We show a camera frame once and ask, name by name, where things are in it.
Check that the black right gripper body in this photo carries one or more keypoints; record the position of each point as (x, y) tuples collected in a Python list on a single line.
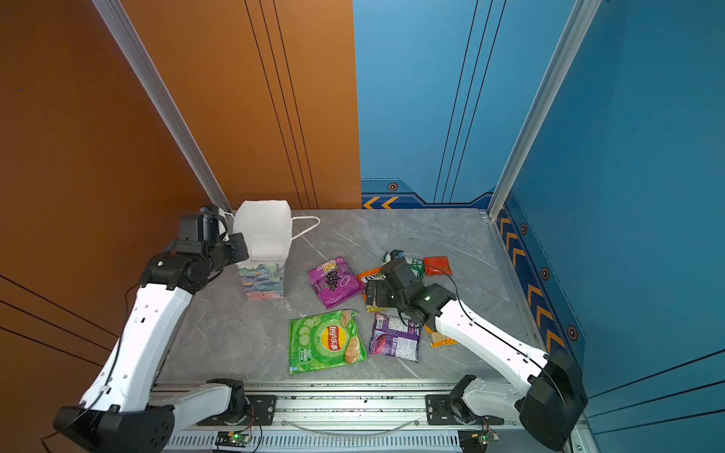
[(385, 295)]

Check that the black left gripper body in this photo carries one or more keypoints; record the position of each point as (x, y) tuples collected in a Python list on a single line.
[(221, 250)]

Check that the colourful fruits candy bag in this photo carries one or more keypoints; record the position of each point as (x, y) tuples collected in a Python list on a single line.
[(368, 276)]

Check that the purple berries candy bag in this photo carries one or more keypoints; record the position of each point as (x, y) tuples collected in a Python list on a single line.
[(395, 337)]

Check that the magenta purple snack bag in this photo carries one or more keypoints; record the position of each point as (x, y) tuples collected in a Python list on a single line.
[(334, 282)]

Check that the floral paper bag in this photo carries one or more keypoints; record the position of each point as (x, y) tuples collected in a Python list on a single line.
[(269, 228)]

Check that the green Lays chips bag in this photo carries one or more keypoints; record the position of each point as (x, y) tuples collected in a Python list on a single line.
[(325, 341)]

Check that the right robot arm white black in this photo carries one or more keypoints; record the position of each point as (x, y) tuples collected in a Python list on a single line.
[(546, 387)]

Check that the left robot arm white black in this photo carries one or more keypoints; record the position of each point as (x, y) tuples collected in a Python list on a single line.
[(117, 412)]

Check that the green white snack packet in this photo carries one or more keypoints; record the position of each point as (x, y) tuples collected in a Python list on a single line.
[(417, 264)]

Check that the red small snack packet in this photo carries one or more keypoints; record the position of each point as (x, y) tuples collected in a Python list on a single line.
[(436, 266)]

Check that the orange yellow snack packet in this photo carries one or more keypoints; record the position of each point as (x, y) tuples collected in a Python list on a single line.
[(438, 340)]

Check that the right circuit board green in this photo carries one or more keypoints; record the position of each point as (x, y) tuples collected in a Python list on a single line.
[(471, 441)]

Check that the circuit board green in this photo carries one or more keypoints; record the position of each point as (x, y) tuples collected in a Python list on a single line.
[(232, 439), (471, 441)]

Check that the left circuit board green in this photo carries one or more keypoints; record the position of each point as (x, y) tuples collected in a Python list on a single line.
[(232, 439)]

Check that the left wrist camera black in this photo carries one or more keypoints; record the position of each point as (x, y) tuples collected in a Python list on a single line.
[(216, 213)]

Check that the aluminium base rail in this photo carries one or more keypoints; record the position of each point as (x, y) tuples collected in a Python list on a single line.
[(402, 415)]

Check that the aluminium left corner post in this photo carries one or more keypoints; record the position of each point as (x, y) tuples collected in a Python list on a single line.
[(130, 43)]

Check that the aluminium corner post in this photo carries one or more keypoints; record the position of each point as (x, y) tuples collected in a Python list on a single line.
[(130, 43), (565, 52)]

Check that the aluminium right corner post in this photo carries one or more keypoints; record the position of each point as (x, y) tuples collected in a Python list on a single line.
[(565, 52)]

